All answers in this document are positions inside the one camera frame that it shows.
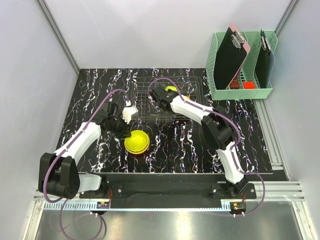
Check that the white slotted cable duct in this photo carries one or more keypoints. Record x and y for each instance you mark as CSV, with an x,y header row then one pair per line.
x,y
78,205

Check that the yellow bowl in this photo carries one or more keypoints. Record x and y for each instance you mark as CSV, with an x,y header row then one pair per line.
x,y
138,136

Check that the green plastic file organizer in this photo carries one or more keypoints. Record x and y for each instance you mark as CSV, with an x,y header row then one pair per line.
x,y
246,74

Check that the dark green clipboard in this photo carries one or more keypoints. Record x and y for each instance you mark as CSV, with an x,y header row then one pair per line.
x,y
265,62

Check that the brown block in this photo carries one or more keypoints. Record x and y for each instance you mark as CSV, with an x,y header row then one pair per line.
x,y
234,85

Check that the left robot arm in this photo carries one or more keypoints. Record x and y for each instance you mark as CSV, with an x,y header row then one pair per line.
x,y
58,172

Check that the red block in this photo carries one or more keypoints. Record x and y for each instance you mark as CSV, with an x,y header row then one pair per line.
x,y
248,85

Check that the black pink clipboard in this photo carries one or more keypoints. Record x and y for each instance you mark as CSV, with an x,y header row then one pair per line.
x,y
230,57

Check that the wire dish rack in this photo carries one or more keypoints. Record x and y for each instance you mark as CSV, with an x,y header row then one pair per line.
x,y
191,87

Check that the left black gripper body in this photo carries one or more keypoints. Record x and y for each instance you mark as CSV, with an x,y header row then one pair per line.
x,y
118,126

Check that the white green bowl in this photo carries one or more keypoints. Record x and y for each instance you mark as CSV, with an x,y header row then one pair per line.
x,y
171,88

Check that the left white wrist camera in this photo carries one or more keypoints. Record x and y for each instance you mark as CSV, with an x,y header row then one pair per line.
x,y
129,111

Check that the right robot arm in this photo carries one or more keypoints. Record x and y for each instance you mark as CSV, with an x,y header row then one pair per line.
x,y
218,130

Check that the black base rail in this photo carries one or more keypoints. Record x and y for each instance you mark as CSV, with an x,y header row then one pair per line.
x,y
168,191

